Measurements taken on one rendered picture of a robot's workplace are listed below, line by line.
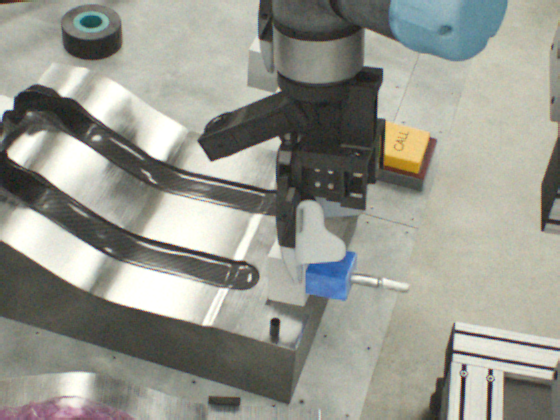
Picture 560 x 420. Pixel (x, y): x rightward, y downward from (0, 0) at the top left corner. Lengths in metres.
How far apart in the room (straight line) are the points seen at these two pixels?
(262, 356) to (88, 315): 0.18
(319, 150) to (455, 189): 1.59
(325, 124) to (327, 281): 0.17
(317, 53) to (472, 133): 1.80
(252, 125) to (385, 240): 0.35
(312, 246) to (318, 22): 0.22
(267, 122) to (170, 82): 0.51
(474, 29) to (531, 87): 2.06
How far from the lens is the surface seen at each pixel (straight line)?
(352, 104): 0.88
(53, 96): 1.18
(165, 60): 1.45
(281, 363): 1.03
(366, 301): 1.17
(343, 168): 0.90
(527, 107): 2.75
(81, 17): 1.47
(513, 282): 2.32
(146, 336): 1.07
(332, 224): 1.15
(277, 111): 0.91
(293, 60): 0.86
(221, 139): 0.94
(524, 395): 1.88
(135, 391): 0.98
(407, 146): 1.29
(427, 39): 0.75
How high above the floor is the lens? 1.69
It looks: 46 degrees down
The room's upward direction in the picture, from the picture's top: 5 degrees clockwise
